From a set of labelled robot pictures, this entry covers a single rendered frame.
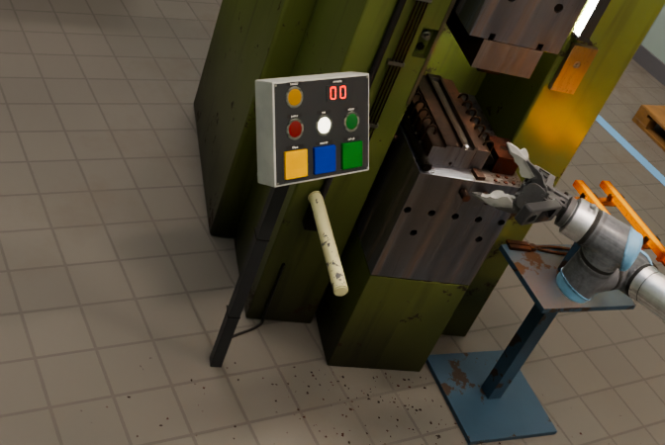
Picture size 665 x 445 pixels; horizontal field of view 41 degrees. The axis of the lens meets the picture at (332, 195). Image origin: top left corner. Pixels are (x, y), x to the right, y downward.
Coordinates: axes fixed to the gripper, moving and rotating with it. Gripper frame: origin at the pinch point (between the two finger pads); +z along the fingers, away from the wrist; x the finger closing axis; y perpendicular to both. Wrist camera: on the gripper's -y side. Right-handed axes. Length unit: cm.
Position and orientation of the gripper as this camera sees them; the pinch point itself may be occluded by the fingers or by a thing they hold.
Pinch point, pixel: (487, 169)
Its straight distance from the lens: 197.6
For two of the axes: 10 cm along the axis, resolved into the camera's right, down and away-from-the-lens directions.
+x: 4.0, -7.2, -5.6
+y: 3.5, -4.5, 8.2
